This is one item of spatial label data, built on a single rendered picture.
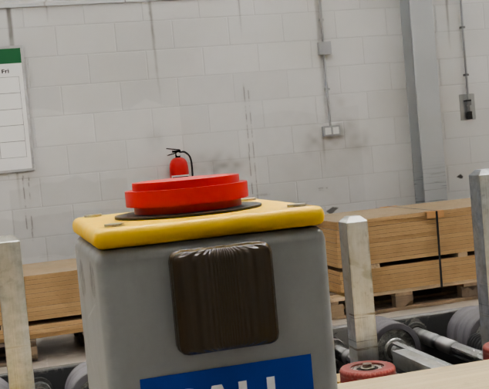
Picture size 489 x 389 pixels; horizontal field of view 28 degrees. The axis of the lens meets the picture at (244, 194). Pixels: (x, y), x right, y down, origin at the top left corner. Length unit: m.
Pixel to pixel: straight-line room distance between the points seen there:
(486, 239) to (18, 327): 0.73
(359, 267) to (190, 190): 1.21
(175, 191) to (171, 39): 7.36
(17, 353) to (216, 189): 1.12
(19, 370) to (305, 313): 1.13
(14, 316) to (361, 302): 0.52
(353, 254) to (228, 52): 6.30
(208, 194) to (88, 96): 7.22
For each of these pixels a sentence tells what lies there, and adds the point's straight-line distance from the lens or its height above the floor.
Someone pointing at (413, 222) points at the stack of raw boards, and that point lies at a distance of 6.80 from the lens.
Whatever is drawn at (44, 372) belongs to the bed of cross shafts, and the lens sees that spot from 1.95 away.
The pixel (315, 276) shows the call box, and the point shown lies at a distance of 0.29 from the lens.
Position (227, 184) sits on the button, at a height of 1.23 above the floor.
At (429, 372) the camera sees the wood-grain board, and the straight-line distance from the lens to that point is 1.40.
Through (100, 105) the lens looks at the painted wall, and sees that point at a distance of 7.52.
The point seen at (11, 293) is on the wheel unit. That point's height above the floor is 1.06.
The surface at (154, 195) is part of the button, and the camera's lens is 0.30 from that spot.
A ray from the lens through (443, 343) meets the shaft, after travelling 1.99.
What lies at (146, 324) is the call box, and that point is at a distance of 0.28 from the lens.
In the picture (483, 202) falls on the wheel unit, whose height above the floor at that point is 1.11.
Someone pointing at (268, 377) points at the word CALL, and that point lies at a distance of 0.29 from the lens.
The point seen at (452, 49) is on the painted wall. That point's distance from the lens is 8.44.
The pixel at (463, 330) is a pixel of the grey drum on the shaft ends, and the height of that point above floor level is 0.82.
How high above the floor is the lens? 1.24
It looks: 3 degrees down
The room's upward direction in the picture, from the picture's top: 5 degrees counter-clockwise
